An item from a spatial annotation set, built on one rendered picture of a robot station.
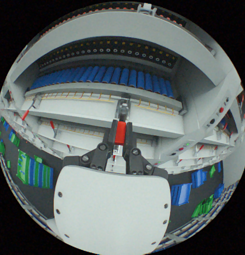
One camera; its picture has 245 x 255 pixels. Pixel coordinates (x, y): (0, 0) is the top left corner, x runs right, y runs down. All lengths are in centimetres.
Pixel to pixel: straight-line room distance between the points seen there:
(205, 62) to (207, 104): 9
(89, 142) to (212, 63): 42
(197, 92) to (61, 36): 28
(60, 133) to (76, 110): 24
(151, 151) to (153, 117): 20
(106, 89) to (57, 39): 15
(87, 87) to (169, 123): 19
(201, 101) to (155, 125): 13
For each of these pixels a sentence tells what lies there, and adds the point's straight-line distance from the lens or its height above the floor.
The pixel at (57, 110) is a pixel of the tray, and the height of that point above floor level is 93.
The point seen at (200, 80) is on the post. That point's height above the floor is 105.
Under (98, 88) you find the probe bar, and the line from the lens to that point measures 18.
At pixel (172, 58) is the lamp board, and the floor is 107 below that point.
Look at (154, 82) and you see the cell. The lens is 23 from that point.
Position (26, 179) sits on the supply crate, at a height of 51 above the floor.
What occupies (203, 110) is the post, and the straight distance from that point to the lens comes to 21.
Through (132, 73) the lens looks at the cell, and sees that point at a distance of 23.
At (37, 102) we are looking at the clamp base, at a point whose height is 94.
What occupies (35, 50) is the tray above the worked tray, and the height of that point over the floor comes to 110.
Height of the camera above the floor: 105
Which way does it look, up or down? 54 degrees down
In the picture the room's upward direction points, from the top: 14 degrees clockwise
